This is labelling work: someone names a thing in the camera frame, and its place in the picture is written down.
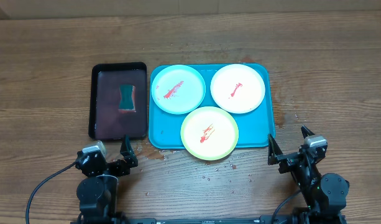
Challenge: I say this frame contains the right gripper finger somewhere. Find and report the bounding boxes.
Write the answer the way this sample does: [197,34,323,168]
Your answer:
[301,125,314,139]
[268,134,283,165]

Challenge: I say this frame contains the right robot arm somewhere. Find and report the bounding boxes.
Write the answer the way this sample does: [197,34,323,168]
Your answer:
[265,126,350,223]

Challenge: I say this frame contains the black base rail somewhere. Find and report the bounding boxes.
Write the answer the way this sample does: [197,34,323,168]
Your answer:
[70,214,346,224]

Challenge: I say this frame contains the teal serving tray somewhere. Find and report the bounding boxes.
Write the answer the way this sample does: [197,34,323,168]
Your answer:
[149,63,276,149]

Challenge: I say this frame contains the light blue plate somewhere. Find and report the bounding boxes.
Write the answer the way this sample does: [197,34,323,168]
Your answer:
[151,65,206,114]

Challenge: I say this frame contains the yellow green plate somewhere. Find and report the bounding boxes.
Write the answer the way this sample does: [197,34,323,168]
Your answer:
[180,106,239,161]

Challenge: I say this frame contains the white plate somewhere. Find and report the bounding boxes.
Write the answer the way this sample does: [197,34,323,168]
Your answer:
[210,64,265,114]

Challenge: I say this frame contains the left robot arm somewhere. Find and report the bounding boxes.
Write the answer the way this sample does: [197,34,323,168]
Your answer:
[75,136,138,223]

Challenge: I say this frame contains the black rectangular tray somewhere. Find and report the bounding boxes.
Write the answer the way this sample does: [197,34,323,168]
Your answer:
[88,62,148,141]

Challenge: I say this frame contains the green and orange sponge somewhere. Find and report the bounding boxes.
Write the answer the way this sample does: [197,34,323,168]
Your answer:
[118,84,136,113]

